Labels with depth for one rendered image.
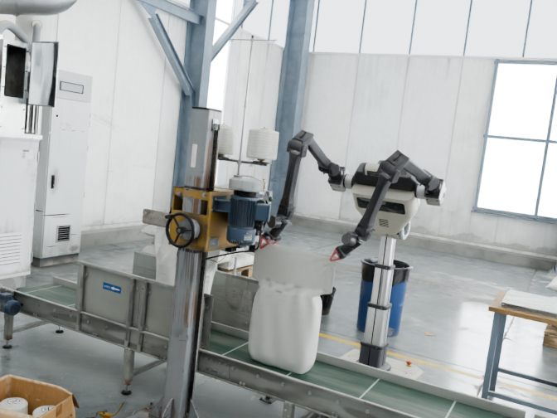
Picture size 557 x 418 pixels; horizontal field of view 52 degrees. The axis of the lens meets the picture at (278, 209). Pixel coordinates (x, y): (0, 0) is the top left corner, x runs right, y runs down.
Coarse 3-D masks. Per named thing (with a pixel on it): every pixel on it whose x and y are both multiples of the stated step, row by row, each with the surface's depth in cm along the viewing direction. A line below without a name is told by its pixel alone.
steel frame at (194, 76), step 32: (160, 0) 797; (192, 0) 885; (160, 32) 800; (192, 32) 893; (224, 32) 948; (288, 32) 1166; (192, 64) 896; (288, 64) 1175; (192, 96) 891; (288, 96) 1178; (288, 128) 1182; (288, 160) 1185; (288, 224) 1198
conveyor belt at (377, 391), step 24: (48, 288) 426; (216, 336) 363; (240, 360) 327; (336, 384) 308; (360, 384) 312; (384, 384) 316; (408, 408) 288; (432, 408) 292; (456, 408) 295; (480, 408) 298
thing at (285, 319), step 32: (256, 256) 330; (288, 256) 318; (320, 256) 314; (288, 288) 317; (320, 288) 315; (256, 320) 326; (288, 320) 315; (320, 320) 321; (256, 352) 327; (288, 352) 316
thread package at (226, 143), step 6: (222, 126) 314; (228, 126) 316; (222, 132) 313; (228, 132) 314; (234, 132) 318; (222, 138) 313; (228, 138) 315; (234, 138) 319; (222, 144) 314; (228, 144) 315; (234, 144) 320; (222, 150) 314; (228, 150) 315
